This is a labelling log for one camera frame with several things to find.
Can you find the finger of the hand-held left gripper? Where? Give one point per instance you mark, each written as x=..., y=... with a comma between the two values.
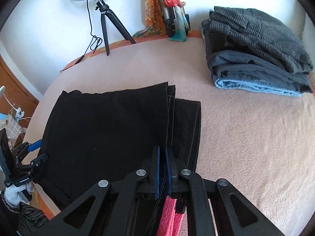
x=34, y=146
x=40, y=159

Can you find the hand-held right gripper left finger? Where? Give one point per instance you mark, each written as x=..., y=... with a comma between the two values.
x=157, y=169

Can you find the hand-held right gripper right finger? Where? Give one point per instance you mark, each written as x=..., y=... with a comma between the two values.
x=168, y=169

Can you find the black pants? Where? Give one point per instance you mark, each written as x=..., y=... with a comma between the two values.
x=98, y=132

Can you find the person's left forearm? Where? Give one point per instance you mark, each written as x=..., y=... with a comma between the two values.
x=6, y=221

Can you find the folded grey textured pants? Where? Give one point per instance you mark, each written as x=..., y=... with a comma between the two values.
x=258, y=34

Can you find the person's left hand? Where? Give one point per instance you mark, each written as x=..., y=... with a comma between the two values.
x=14, y=195

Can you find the beige checkered cloth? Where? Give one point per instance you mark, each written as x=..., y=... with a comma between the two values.
x=12, y=125

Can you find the white clip lamp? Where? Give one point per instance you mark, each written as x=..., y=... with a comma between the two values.
x=18, y=113

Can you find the grey striped cloth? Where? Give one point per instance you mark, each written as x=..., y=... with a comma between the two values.
x=32, y=216

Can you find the peach blanket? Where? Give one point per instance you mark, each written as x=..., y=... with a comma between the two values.
x=246, y=140

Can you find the folded blue jeans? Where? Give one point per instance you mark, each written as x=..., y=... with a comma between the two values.
x=246, y=84

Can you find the stack of folded clothes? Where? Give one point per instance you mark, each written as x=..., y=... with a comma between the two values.
x=246, y=68

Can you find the silver and black tripod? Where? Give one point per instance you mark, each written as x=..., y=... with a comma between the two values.
x=168, y=17

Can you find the orange patterned scarf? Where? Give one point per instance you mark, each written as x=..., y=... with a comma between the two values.
x=152, y=12

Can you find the tripod with colourful scarves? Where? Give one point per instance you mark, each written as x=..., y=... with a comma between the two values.
x=172, y=0

